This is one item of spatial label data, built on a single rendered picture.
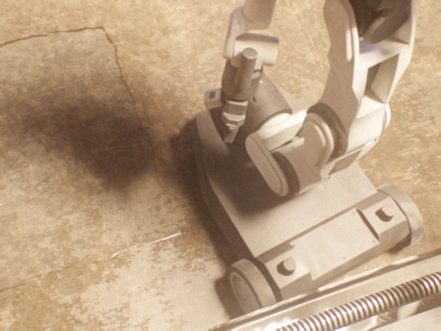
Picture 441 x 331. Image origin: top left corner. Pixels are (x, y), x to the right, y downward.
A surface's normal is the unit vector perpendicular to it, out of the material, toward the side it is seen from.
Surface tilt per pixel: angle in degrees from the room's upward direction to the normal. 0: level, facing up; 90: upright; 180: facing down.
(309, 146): 90
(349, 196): 0
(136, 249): 0
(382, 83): 90
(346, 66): 90
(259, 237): 0
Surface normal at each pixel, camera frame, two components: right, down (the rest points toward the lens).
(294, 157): -0.85, 0.40
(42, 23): 0.15, -0.42
